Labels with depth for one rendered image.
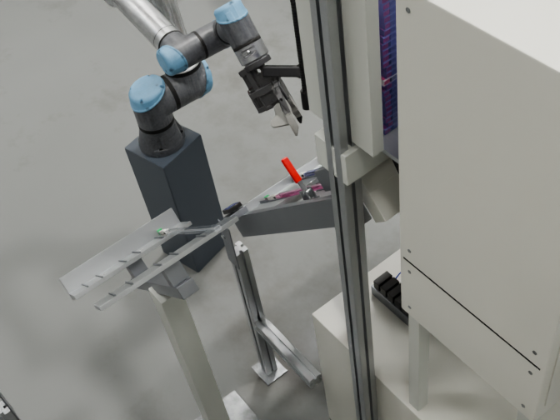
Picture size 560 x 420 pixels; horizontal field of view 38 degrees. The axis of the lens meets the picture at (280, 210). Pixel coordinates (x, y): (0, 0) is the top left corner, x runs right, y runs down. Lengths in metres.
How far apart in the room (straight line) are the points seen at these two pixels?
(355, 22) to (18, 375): 2.08
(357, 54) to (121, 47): 2.96
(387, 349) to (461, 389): 0.20
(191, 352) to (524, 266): 1.11
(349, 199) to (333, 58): 0.31
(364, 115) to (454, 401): 0.87
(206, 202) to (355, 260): 1.34
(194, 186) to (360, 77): 1.58
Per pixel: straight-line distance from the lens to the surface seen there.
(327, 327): 2.00
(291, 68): 1.97
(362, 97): 1.21
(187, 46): 2.02
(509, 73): 0.97
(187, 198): 2.70
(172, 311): 1.92
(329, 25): 1.14
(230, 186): 3.21
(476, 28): 0.97
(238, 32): 1.97
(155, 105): 2.47
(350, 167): 1.32
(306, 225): 1.71
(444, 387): 1.91
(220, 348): 2.75
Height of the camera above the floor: 2.30
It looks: 48 degrees down
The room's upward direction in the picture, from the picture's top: 11 degrees counter-clockwise
